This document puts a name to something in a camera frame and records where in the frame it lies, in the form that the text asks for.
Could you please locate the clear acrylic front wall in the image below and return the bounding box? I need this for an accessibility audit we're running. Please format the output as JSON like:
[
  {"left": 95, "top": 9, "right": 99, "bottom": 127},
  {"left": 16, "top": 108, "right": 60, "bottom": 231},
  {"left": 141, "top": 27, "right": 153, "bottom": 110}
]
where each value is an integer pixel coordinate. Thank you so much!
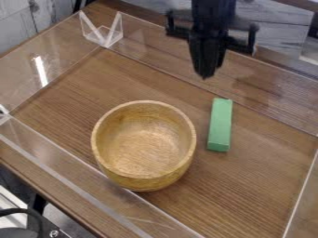
[{"left": 0, "top": 115, "right": 203, "bottom": 238}]

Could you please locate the black cable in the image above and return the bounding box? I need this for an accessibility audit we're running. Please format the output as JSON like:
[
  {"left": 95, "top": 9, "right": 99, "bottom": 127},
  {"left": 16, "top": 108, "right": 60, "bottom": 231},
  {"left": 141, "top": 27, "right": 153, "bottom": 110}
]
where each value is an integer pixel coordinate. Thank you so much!
[{"left": 0, "top": 207, "right": 43, "bottom": 238}]

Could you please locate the clear acrylic corner bracket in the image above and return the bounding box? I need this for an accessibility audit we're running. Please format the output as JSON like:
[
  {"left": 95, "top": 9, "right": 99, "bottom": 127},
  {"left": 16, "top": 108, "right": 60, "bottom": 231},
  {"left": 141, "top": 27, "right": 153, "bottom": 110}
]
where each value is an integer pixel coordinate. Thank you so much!
[{"left": 79, "top": 11, "right": 123, "bottom": 48}]

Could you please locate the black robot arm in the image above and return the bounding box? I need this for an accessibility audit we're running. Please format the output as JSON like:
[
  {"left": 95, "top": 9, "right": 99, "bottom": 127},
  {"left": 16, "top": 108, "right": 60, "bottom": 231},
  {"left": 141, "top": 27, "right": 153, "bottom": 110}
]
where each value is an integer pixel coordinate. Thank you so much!
[{"left": 165, "top": 0, "right": 259, "bottom": 79}]

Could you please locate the black metal base plate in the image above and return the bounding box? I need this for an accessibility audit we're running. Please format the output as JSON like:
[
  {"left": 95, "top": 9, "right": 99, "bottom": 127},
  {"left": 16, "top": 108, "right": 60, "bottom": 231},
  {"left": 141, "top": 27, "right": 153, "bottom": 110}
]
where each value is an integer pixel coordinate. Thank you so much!
[{"left": 27, "top": 215, "right": 71, "bottom": 238}]

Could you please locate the green rectangular block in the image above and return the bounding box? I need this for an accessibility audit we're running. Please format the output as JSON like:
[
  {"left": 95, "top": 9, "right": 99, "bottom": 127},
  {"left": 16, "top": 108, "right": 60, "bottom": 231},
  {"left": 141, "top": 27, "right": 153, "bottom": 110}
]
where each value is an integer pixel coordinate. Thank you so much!
[{"left": 207, "top": 98, "right": 232, "bottom": 152}]

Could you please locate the brown wooden bowl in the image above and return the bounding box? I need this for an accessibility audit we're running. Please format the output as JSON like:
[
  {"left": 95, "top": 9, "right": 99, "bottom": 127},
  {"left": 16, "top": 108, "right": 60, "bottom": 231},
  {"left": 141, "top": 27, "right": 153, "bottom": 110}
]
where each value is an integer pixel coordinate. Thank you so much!
[{"left": 91, "top": 100, "right": 198, "bottom": 192}]

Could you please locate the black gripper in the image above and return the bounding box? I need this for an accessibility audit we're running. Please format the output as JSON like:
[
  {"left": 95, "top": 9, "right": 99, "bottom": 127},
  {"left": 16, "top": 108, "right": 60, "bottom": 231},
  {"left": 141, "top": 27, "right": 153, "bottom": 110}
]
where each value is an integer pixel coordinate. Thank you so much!
[{"left": 165, "top": 9, "right": 258, "bottom": 79}]

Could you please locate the black table leg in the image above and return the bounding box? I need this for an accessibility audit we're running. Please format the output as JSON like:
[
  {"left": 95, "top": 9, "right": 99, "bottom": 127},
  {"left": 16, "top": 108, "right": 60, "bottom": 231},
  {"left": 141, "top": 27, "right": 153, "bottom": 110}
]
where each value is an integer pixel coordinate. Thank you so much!
[{"left": 31, "top": 194, "right": 47, "bottom": 215}]

